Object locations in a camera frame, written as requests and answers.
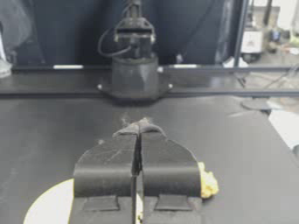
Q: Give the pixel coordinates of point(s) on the yellow round plate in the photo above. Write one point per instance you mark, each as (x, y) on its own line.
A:
(51, 207)

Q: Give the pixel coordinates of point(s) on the fried chicken nugget toy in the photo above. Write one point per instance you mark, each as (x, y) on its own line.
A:
(209, 183)

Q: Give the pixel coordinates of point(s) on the grey round stand base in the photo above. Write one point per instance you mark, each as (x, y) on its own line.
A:
(255, 103)

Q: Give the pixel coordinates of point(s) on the white paper sheet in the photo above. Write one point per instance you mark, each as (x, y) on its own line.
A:
(287, 128)

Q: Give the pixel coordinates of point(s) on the white background device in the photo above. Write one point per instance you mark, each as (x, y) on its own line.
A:
(251, 40)

